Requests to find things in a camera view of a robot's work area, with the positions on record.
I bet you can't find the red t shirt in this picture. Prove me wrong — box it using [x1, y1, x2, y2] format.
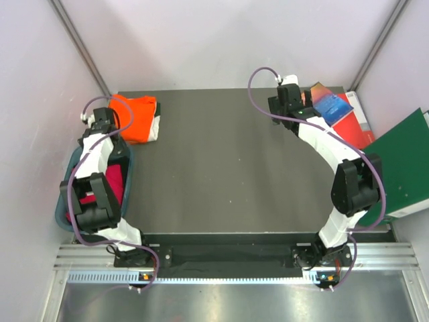
[80, 162, 124, 206]

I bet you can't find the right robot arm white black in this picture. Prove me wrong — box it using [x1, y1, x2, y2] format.
[268, 97, 381, 270]

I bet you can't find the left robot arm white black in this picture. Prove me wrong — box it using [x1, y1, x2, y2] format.
[60, 120, 152, 267]

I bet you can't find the folded orange t shirt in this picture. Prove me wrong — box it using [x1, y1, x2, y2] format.
[109, 94, 158, 144]

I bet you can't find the blue orange book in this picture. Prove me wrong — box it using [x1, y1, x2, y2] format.
[310, 83, 353, 127]

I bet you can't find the red book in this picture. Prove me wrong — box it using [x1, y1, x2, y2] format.
[333, 91, 375, 150]

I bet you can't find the teal plastic basin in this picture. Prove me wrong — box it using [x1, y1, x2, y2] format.
[54, 144, 134, 232]

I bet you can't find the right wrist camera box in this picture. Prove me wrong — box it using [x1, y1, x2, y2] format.
[277, 74, 301, 106]

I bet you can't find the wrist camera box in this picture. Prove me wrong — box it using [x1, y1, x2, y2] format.
[93, 107, 115, 125]
[277, 74, 301, 106]

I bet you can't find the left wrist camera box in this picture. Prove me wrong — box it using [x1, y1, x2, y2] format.
[93, 107, 115, 125]

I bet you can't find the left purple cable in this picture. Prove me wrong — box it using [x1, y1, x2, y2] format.
[66, 96, 159, 293]

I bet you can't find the purple cable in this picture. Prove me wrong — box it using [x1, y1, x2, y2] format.
[66, 96, 159, 293]
[247, 68, 387, 292]

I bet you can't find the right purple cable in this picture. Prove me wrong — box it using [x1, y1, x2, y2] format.
[247, 68, 387, 292]

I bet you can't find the green ring binder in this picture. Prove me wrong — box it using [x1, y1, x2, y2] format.
[364, 108, 428, 223]

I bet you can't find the grey slotted cable duct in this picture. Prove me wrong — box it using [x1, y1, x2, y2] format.
[67, 270, 340, 285]

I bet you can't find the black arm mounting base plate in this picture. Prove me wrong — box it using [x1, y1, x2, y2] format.
[113, 232, 357, 278]

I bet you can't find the aluminium frame rail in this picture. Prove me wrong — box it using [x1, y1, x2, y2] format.
[42, 242, 428, 321]

